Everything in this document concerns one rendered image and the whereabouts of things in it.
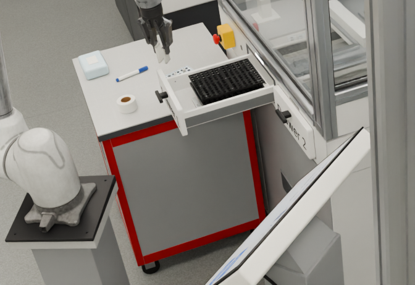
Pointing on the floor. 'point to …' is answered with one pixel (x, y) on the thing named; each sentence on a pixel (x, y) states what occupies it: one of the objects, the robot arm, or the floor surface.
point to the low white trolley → (172, 154)
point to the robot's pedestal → (81, 257)
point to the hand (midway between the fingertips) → (162, 53)
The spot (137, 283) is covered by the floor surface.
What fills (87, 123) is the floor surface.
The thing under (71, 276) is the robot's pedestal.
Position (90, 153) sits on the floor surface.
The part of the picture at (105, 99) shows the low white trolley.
